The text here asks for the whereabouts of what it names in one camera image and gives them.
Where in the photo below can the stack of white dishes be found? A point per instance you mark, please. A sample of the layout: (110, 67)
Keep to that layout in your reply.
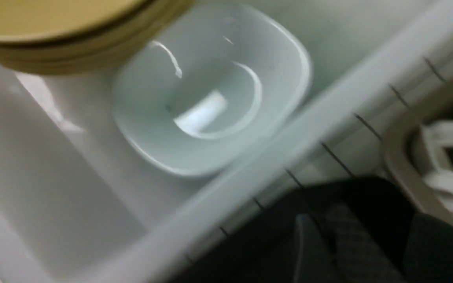
(213, 85)

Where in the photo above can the stack of tan bowls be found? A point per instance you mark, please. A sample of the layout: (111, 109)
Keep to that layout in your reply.
(64, 37)

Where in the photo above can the large white plastic tub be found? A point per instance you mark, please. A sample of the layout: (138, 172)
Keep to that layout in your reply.
(79, 205)

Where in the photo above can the olive plastic spoon bin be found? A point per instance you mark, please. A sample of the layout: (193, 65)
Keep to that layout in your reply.
(396, 149)

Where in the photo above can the black plastic serving tray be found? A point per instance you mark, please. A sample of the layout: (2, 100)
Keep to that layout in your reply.
(361, 230)

